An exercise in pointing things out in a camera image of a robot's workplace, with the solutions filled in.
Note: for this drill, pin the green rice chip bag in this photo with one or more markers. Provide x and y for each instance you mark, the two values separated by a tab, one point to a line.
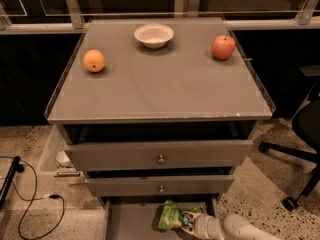
171	217

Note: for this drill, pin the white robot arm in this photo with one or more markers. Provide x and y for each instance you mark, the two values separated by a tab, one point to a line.
232	227

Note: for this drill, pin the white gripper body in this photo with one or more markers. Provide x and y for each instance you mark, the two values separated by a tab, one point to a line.
202	225

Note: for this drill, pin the grey drawer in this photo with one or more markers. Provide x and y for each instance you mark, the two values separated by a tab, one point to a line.
137	217
158	155
162	185

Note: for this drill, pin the grey middle drawer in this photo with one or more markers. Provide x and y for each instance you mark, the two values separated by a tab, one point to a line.
162	185

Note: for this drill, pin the grey top drawer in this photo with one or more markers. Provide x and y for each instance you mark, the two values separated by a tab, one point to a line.
158	155

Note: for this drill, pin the orange fruit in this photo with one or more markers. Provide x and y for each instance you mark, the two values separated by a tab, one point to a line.
94	61

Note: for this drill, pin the clear plastic bin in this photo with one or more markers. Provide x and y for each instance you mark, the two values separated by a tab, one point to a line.
49	167

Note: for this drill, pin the black stand leg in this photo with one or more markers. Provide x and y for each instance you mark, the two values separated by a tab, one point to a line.
8	179

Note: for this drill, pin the metal window rail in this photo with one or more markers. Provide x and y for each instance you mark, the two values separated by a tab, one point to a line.
31	16

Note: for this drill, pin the white paper bowl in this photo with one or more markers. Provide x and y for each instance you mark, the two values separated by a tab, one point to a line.
154	36

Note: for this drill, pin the grey bottom drawer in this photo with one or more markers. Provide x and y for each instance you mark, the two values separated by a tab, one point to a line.
137	217

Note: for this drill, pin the grey drawer cabinet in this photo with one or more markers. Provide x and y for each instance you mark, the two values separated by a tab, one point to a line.
176	93

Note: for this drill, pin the red apple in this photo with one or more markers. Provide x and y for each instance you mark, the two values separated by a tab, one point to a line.
223	47

